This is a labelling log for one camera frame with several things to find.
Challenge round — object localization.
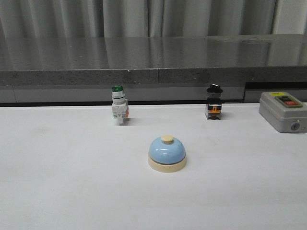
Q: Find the blue and cream call bell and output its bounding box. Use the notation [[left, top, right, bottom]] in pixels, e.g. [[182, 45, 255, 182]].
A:
[[148, 135, 187, 173]]

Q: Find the grey granite counter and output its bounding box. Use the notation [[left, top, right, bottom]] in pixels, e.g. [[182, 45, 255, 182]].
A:
[[0, 34, 307, 106]]

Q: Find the grey curtain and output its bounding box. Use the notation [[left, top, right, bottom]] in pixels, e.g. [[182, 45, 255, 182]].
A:
[[0, 0, 307, 39]]

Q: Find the green pushbutton switch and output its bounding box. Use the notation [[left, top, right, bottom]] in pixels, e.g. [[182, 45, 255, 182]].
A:
[[111, 85, 129, 126]]

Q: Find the black selector switch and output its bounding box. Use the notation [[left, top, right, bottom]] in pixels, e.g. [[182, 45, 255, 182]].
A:
[[205, 84, 223, 120]]

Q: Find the grey on-off switch box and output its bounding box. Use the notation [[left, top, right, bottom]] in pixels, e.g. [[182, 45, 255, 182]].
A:
[[259, 92, 307, 133]]

